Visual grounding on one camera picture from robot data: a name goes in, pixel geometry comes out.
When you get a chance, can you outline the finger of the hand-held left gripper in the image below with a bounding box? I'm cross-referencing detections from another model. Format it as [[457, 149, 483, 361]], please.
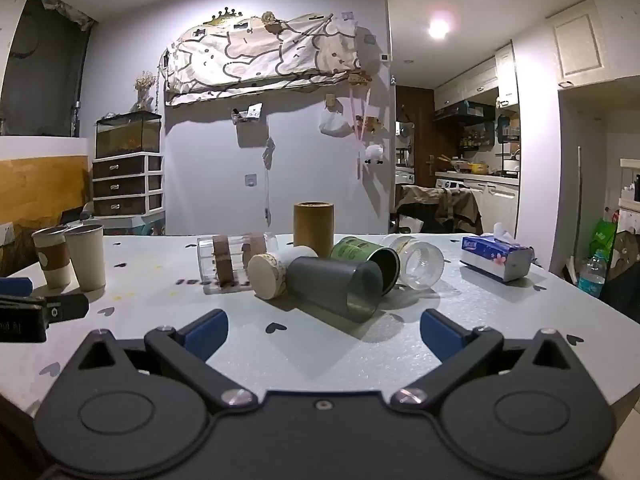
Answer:
[[0, 293, 90, 344], [0, 277, 34, 298]]

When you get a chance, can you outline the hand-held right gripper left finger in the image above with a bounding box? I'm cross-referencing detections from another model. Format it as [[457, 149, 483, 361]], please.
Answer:
[[62, 309, 258, 415]]

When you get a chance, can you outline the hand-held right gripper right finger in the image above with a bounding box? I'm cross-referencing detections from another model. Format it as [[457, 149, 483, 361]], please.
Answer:
[[391, 309, 583, 414]]

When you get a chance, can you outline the grey cup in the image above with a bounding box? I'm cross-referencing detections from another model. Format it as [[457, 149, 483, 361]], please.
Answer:
[[286, 255, 385, 324]]

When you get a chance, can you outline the paper cup with brown sleeve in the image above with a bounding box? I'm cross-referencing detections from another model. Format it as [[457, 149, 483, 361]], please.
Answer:
[[31, 226, 72, 290]]

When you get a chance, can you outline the beige cup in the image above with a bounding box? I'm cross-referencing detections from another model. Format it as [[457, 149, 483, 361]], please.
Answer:
[[63, 223, 107, 292]]

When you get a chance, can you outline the clear glass cup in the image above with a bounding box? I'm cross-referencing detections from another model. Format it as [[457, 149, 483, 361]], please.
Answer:
[[382, 233, 446, 291]]

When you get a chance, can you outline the clear cup with brown bands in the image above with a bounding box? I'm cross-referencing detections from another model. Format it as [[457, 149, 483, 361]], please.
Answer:
[[197, 232, 279, 294]]

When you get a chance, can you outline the white paper cup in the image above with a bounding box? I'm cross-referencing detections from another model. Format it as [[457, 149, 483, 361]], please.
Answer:
[[248, 245, 319, 301]]

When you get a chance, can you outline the green tin cup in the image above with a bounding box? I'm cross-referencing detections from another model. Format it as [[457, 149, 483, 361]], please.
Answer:
[[330, 235, 402, 295]]

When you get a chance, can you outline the brown cylinder cup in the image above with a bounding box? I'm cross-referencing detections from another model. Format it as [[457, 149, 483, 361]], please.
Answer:
[[293, 201, 335, 259]]

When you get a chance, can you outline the blue tissue pack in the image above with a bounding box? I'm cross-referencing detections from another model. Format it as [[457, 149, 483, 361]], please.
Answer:
[[459, 222, 534, 283]]

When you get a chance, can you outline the wooden board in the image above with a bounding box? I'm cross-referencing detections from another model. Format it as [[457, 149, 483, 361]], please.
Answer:
[[0, 154, 91, 226]]

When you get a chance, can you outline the chair with brown coat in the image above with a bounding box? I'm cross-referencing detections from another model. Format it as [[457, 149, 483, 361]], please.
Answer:
[[396, 184, 484, 235]]

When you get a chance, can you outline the white drawer unit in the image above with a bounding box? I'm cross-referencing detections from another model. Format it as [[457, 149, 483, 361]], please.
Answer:
[[91, 152, 165, 219]]

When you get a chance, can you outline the plastic water bottle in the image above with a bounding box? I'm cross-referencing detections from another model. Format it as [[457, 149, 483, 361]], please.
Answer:
[[577, 252, 609, 302]]

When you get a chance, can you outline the glass fish tank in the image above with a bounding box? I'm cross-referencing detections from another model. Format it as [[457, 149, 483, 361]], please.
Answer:
[[94, 111, 163, 159]]

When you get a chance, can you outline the green bag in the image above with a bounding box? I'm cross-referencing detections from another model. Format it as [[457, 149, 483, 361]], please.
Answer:
[[592, 219, 619, 262]]

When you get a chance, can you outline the dried flower bunch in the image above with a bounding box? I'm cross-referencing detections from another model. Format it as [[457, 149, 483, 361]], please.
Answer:
[[134, 70, 156, 112]]

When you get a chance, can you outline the white hanging bag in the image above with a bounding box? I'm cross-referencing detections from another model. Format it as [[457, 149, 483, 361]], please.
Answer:
[[319, 109, 352, 136]]

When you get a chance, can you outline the printed blanket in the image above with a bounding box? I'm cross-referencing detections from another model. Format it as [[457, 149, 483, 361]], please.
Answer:
[[163, 12, 362, 107]]

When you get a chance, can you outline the gold crown decoration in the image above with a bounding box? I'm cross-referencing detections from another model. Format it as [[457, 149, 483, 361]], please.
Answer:
[[203, 7, 244, 26]]

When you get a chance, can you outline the white wall cabinet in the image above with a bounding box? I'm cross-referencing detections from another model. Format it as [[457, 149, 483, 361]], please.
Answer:
[[545, 0, 613, 92]]

